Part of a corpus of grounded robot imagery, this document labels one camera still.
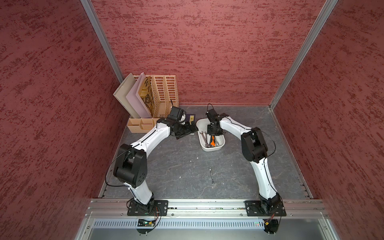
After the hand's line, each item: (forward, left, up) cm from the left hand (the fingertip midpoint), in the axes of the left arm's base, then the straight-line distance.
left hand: (191, 134), depth 87 cm
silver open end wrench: (+4, -9, -14) cm, 17 cm away
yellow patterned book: (+27, +31, +6) cm, 42 cm away
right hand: (+9, -15, -14) cm, 22 cm away
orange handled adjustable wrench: (+1, -14, -12) cm, 19 cm away
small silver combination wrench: (-16, -11, -14) cm, 24 cm away
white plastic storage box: (+14, -7, -11) cm, 19 cm away
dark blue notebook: (+24, +2, -13) cm, 27 cm away
